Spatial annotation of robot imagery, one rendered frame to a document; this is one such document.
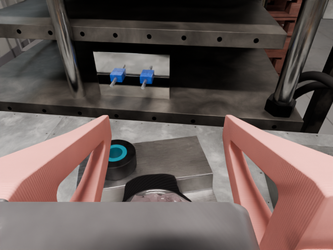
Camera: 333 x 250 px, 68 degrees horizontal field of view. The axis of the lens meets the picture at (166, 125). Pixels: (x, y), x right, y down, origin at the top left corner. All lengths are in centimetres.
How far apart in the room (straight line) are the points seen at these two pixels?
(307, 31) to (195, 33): 32
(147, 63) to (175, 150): 44
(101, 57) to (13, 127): 37
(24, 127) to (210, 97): 65
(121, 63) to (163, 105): 21
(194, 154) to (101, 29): 56
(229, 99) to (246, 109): 8
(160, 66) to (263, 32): 35
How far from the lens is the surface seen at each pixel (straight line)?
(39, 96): 108
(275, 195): 60
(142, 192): 51
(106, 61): 93
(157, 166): 50
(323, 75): 92
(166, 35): 86
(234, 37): 86
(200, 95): 97
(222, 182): 63
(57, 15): 90
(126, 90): 96
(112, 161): 47
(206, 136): 75
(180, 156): 52
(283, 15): 271
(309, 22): 82
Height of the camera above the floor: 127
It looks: 37 degrees down
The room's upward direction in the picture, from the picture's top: straight up
